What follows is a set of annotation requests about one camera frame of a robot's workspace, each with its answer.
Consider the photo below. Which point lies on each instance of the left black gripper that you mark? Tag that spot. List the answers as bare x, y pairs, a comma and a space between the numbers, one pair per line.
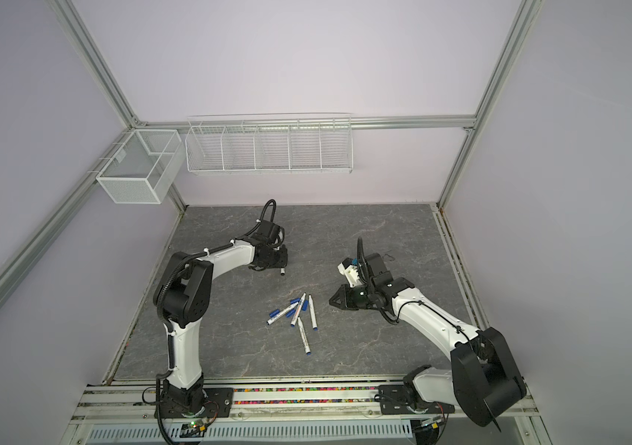
284, 260

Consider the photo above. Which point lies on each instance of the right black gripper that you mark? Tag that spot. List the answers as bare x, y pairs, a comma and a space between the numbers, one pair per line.
345, 291

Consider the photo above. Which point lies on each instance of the blue white marker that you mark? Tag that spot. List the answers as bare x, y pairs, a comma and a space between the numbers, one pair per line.
303, 336
298, 309
313, 317
282, 313

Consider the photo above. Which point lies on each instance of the blue white marker bottom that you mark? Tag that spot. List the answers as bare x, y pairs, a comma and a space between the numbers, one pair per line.
303, 336

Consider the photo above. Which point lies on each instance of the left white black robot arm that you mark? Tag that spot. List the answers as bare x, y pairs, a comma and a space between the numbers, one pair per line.
183, 297

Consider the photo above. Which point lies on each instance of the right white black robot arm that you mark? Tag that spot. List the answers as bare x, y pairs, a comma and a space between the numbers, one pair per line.
483, 379

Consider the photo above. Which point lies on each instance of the white mesh box basket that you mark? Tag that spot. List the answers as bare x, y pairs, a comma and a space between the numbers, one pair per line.
144, 167

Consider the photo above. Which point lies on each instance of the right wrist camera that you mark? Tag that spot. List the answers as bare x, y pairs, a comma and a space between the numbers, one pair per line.
349, 268

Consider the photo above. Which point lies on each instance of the white wire shelf basket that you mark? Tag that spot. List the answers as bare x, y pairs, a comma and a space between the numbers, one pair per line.
270, 142

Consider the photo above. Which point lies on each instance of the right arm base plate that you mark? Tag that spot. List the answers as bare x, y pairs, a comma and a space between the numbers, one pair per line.
399, 400

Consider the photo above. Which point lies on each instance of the white vented cable tray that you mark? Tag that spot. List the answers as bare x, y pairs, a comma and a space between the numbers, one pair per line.
265, 432

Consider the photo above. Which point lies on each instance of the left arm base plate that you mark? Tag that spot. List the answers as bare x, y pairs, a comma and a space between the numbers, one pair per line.
177, 403

